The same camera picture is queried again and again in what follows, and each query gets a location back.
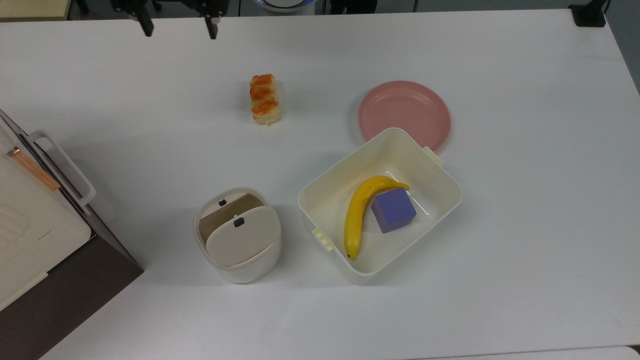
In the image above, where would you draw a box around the dark brown wooden drawer box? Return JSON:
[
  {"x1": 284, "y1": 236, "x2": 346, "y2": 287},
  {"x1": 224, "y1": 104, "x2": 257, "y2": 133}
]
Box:
[{"x1": 0, "y1": 109, "x2": 145, "y2": 360}]

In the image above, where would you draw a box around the toy bread with orange glaze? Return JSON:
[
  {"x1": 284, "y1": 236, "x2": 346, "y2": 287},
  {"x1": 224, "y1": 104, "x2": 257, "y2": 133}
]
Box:
[{"x1": 249, "y1": 73, "x2": 282, "y2": 126}]

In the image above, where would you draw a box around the cream rectangular storage bin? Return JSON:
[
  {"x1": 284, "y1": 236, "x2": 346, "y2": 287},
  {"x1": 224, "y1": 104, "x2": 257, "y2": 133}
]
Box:
[{"x1": 297, "y1": 127, "x2": 463, "y2": 286}]

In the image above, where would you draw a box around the cream mini trash can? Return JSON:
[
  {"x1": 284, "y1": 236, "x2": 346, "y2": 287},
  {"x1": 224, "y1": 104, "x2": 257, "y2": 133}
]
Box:
[{"x1": 193, "y1": 186, "x2": 283, "y2": 285}]

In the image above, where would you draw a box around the beige trash can lid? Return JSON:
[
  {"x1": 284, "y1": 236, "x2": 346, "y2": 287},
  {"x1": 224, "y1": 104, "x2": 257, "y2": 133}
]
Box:
[{"x1": 205, "y1": 205, "x2": 281, "y2": 268}]

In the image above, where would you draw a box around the yellow toy banana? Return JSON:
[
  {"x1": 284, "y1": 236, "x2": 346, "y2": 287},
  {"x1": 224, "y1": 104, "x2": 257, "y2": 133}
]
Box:
[{"x1": 343, "y1": 175, "x2": 410, "y2": 261}]

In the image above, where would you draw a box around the cream plastic cabinet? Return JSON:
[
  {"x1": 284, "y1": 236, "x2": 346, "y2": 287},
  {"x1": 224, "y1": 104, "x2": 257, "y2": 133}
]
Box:
[{"x1": 0, "y1": 120, "x2": 93, "y2": 312}]

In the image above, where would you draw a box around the pink round plate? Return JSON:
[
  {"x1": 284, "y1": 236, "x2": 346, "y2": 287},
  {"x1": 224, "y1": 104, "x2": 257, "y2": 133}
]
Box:
[{"x1": 357, "y1": 80, "x2": 452, "y2": 154}]

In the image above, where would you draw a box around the black table clamp base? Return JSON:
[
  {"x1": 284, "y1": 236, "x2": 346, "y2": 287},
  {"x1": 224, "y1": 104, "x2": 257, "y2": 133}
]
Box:
[{"x1": 569, "y1": 0, "x2": 608, "y2": 28}]

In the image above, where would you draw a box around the beige side table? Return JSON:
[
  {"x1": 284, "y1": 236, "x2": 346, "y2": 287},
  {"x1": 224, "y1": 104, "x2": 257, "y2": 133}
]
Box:
[{"x1": 0, "y1": 0, "x2": 72, "y2": 22}]

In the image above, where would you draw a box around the purple cube block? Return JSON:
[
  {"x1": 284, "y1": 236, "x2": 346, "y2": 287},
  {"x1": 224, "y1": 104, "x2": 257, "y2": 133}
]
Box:
[{"x1": 371, "y1": 187, "x2": 418, "y2": 235}]

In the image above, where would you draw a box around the white drawer handle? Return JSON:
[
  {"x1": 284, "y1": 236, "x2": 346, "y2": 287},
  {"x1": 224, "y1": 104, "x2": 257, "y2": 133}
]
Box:
[{"x1": 27, "y1": 130, "x2": 97, "y2": 216}]

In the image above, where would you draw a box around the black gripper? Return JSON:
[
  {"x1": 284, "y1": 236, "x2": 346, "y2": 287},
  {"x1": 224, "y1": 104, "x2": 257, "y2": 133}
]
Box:
[{"x1": 111, "y1": 0, "x2": 229, "y2": 40}]

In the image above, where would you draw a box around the orange cabinet door handle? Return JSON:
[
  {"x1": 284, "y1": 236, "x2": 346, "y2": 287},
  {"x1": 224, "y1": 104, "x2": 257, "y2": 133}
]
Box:
[{"x1": 6, "y1": 146, "x2": 61, "y2": 192}]

